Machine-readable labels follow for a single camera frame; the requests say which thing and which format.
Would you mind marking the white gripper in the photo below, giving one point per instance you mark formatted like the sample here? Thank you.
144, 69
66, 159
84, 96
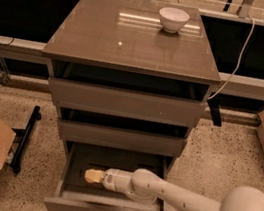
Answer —
109, 178

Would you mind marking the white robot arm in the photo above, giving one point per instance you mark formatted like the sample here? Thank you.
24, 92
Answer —
145, 187

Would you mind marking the bottom grey drawer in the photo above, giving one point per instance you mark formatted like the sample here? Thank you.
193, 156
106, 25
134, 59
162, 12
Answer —
75, 194

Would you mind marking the grey drawer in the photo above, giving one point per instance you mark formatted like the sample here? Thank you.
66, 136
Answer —
123, 133
126, 103
75, 194

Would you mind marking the middle grey drawer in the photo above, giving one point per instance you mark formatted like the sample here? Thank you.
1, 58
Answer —
123, 133

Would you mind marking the grey drawer cabinet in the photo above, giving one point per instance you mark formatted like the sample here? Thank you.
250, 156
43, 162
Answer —
121, 43

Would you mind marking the top grey drawer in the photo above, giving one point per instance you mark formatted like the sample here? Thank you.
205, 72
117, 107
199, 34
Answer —
126, 103

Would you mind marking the black metal stand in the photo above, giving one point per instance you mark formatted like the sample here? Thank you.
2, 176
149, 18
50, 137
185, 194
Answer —
22, 135

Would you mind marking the white ceramic bowl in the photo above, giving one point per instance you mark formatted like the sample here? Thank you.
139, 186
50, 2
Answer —
172, 19

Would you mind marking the black bracket behind cabinet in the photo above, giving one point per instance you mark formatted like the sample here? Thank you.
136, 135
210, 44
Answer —
213, 104

